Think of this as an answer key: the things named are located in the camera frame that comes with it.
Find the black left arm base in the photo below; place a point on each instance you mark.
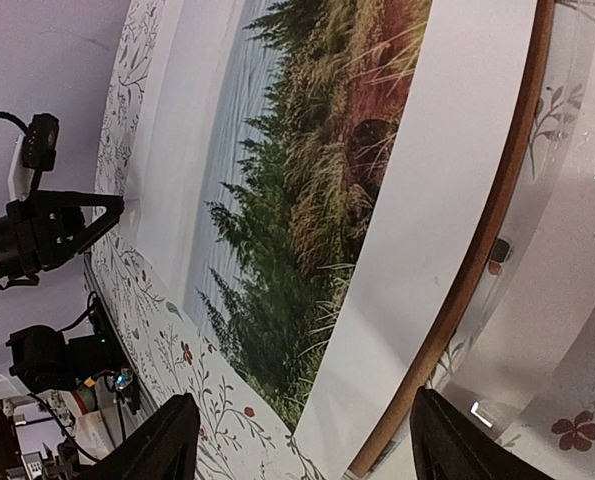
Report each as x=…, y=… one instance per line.
x=118, y=373

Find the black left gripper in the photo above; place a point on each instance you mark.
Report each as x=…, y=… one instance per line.
x=48, y=229

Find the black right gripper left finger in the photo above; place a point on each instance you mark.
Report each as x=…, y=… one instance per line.
x=164, y=447

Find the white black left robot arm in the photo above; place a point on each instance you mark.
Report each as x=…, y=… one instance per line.
x=42, y=359

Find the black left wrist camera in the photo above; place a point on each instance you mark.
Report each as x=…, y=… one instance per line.
x=39, y=143

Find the brown fibreboard backing board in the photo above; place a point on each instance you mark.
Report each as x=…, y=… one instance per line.
x=476, y=258

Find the clear glazing sheet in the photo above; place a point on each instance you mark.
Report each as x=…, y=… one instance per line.
x=537, y=289

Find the white mat board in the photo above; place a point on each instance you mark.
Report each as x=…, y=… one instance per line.
x=455, y=125

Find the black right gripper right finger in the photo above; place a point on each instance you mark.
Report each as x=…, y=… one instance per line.
x=447, y=446

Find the matted landscape photo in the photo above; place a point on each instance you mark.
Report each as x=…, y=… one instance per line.
x=305, y=126

